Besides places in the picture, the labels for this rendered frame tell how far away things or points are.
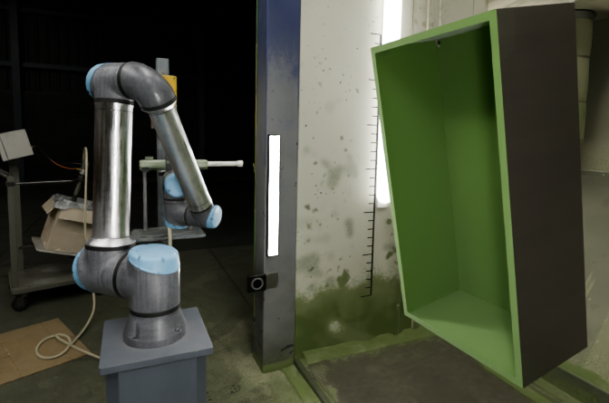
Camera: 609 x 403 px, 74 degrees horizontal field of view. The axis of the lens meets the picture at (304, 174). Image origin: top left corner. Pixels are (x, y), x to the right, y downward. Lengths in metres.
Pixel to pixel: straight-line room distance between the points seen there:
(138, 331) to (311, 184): 1.18
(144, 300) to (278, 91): 1.21
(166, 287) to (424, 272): 1.20
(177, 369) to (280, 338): 1.08
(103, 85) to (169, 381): 0.91
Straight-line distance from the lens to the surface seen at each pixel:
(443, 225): 2.05
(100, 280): 1.43
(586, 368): 2.50
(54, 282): 3.57
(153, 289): 1.32
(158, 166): 2.00
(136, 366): 1.32
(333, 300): 2.41
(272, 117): 2.08
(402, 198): 1.86
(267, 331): 2.32
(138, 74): 1.35
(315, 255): 2.27
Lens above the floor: 1.27
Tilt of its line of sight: 6 degrees down
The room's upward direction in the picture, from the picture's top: 1 degrees clockwise
